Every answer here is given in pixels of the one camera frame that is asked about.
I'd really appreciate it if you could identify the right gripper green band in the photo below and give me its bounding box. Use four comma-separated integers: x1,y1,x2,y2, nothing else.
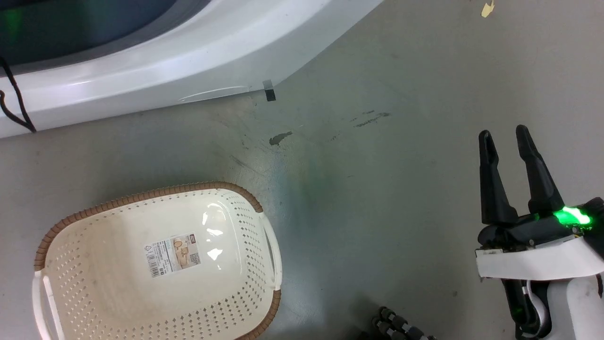
475,125,604,280

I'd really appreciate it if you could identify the white washing machine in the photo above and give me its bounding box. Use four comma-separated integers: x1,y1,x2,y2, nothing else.
0,0,384,139

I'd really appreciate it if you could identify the printed basket label sticker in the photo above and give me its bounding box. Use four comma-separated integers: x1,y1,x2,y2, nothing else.
144,233,202,278

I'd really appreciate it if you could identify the cream perforated laundry basket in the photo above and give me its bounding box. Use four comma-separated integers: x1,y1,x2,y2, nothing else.
32,181,283,340

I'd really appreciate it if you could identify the dark washing machine door opening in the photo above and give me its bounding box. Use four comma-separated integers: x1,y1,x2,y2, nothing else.
0,0,211,77

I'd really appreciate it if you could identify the black segmented cable conduit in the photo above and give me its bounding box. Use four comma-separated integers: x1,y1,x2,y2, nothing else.
360,306,437,340

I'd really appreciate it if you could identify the thin black cable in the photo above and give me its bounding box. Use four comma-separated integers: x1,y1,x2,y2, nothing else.
0,58,37,133

